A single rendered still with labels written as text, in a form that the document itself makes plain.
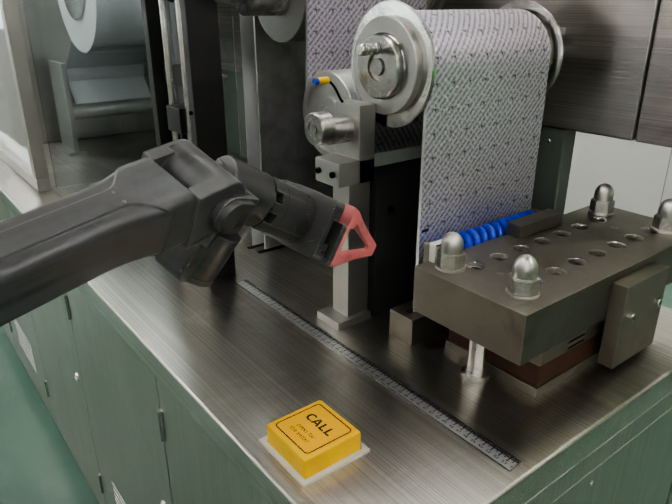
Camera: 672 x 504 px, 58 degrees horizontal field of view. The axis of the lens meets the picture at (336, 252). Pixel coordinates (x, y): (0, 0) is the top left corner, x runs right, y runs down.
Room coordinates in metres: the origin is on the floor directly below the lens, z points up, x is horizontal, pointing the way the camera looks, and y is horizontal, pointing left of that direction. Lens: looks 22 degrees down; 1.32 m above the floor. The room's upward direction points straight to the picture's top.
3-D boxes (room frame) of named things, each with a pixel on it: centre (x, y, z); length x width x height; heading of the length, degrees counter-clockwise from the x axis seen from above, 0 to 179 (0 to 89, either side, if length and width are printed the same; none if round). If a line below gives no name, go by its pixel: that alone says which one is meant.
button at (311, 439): (0.50, 0.02, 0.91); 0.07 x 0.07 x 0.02; 38
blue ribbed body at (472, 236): (0.78, -0.21, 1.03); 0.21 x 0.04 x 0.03; 128
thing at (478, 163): (0.80, -0.20, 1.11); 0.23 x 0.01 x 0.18; 128
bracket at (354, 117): (0.77, -0.01, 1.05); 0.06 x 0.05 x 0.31; 128
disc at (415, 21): (0.77, -0.07, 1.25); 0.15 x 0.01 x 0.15; 38
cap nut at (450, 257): (0.66, -0.14, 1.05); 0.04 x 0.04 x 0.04
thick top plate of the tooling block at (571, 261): (0.73, -0.30, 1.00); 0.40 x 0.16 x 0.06; 128
